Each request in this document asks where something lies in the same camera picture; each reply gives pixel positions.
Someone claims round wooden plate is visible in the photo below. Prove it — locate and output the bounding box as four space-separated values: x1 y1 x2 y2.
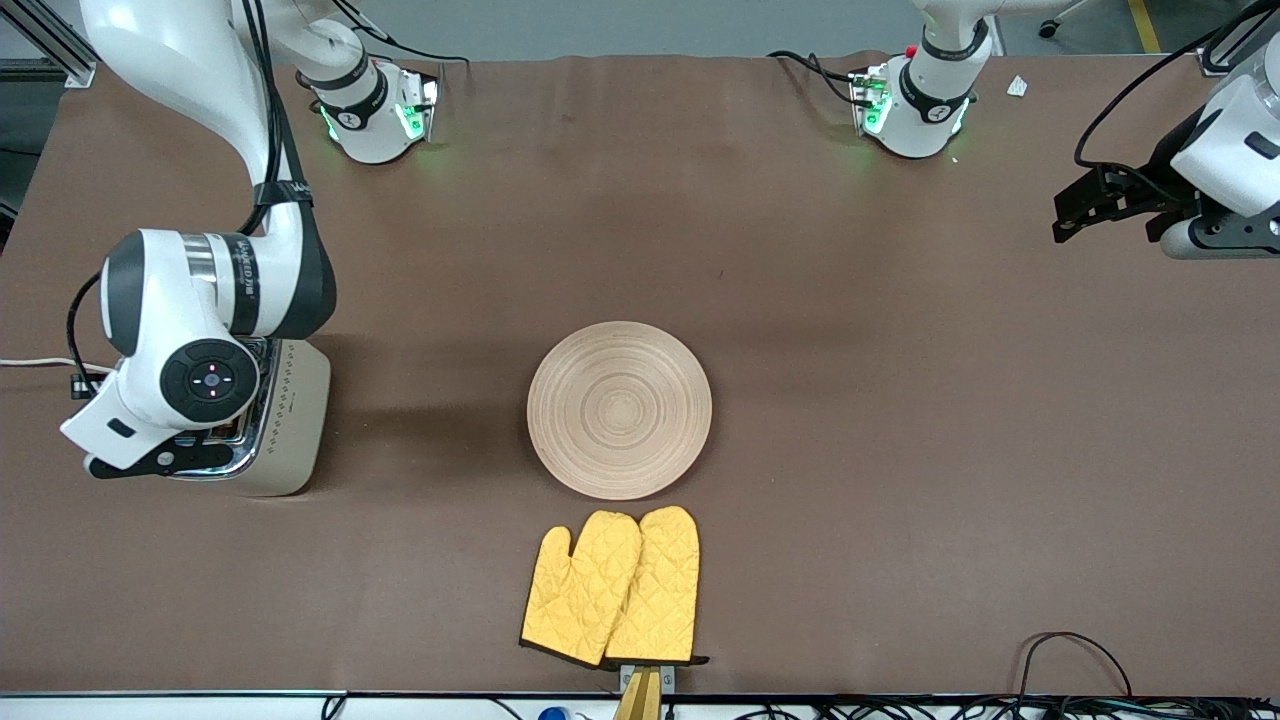
526 320 713 501

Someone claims beige chrome two-slot toaster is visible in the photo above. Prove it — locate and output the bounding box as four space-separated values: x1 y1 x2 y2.
150 338 332 498

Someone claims black caster on white leg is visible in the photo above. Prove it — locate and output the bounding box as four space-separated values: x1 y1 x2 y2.
1038 0 1093 40

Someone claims brown table cover mat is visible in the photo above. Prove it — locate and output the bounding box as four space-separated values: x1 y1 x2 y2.
0 52 1280 697

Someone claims yellow quilted oven mitt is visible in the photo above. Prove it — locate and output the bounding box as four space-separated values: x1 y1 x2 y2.
603 505 711 669
519 510 643 669

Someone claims black left arm base cable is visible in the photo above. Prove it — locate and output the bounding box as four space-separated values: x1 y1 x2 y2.
766 48 863 107

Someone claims black arm base cable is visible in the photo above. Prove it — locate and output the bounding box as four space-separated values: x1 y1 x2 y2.
766 48 863 107
335 0 471 69

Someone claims black looped cable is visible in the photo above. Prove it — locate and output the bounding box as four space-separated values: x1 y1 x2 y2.
1017 631 1134 701

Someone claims black right arm base cable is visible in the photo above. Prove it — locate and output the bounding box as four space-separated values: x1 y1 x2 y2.
335 0 471 69

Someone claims yellow wedge on grey bracket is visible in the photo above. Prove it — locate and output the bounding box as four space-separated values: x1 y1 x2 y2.
612 662 677 720

